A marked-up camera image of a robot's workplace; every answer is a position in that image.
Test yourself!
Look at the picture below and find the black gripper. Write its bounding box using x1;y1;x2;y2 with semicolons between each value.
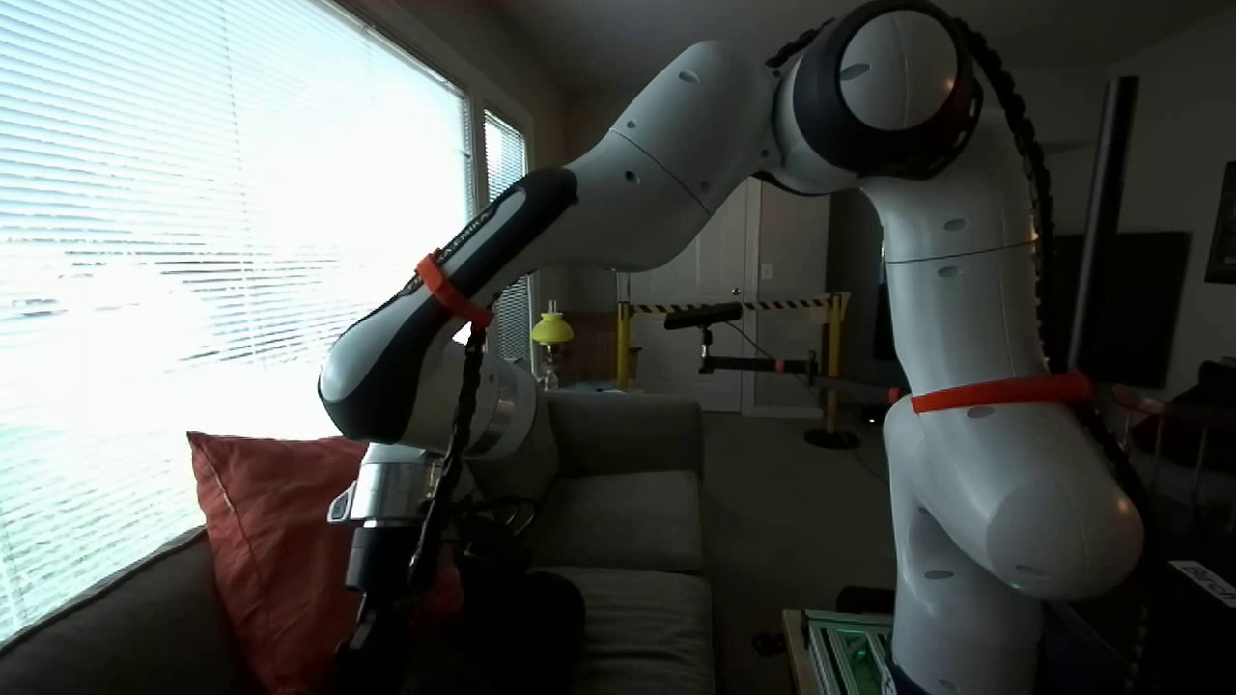
336;517;438;653

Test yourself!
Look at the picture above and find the orange pillow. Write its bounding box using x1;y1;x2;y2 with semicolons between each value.
187;432;466;695

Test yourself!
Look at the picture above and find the dark navy square pillow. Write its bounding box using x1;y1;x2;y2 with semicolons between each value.
384;512;590;695

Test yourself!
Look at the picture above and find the grey fabric couch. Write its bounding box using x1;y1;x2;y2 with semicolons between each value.
0;354;720;695

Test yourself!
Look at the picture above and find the yellow table lamp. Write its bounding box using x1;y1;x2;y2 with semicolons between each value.
530;300;578;393

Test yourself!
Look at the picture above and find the large bright window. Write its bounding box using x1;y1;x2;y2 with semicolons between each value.
0;0;484;647

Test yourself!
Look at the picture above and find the narrow side window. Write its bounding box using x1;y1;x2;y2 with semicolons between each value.
479;107;537;363

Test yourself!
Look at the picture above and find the yellow black caution tape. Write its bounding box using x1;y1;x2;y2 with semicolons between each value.
614;290;853;319

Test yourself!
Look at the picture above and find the white interior door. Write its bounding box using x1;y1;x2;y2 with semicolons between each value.
720;189;835;418

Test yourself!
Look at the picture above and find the dark chair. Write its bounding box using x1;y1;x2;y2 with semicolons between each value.
1153;354;1236;517

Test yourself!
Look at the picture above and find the orange velcro strap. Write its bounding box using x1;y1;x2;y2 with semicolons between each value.
412;248;497;328
909;371;1096;420

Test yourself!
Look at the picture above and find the yellow barrier post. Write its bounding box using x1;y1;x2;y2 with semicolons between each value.
803;290;865;451
611;300;636;390

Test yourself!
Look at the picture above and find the black stereo camera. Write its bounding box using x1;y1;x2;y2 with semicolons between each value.
659;300;749;332

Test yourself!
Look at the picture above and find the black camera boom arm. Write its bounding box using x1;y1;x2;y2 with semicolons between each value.
696;324;821;381

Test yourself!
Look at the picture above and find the aluminium rail mounting base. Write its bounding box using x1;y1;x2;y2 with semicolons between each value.
803;606;900;695

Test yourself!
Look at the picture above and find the black cable conduit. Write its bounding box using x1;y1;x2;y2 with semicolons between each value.
408;0;1074;583

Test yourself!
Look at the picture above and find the dark framed wall picture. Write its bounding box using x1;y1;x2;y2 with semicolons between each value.
1204;153;1236;287

